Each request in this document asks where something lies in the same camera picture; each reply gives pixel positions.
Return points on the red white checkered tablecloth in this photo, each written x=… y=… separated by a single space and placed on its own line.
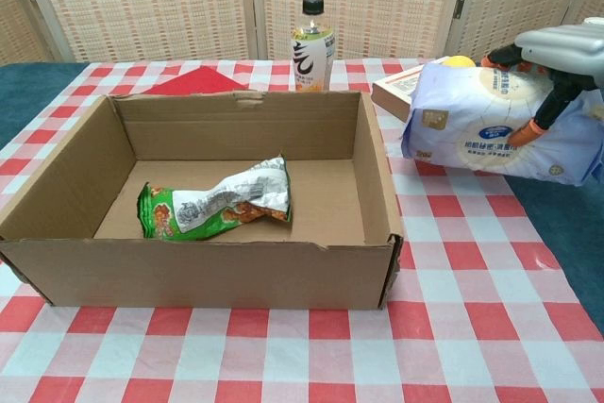
x=283 y=356

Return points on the woven bamboo folding screen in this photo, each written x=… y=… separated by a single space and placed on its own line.
x=141 y=6

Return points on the green small snack bag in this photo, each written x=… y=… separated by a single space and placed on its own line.
x=207 y=214

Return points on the metal screen hinge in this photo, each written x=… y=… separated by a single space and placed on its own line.
x=459 y=6

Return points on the yellow ball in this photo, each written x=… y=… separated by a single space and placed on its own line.
x=460 y=62

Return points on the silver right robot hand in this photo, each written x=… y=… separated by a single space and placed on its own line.
x=566 y=49

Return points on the teal table cover cloth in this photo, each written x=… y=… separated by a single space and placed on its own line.
x=28 y=87

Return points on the open brown cardboard box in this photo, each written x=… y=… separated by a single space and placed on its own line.
x=198 y=275

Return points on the flat white orange carton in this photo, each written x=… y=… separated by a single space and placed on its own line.
x=396 y=91

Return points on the clear drink bottle black cap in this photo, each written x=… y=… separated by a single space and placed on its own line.
x=310 y=63

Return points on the white tissue pack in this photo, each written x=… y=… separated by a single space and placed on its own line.
x=472 y=129

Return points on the red paper sheet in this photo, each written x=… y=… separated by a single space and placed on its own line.
x=198 y=82

